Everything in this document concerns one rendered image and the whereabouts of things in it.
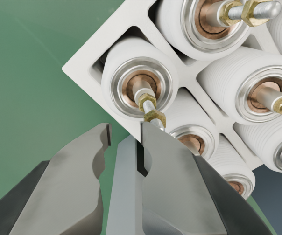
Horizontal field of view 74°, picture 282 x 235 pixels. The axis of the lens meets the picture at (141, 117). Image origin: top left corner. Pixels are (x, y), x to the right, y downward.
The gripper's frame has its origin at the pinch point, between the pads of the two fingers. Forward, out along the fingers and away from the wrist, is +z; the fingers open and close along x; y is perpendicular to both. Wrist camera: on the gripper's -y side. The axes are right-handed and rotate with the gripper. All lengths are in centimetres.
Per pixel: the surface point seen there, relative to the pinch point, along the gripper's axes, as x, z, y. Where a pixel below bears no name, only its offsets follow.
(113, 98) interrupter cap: -1.7, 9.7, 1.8
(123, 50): -0.3, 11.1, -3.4
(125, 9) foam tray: -0.1, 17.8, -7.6
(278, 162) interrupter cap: 22.1, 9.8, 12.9
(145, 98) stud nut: 1.8, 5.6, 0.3
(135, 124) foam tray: 0.8, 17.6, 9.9
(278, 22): 21.5, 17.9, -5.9
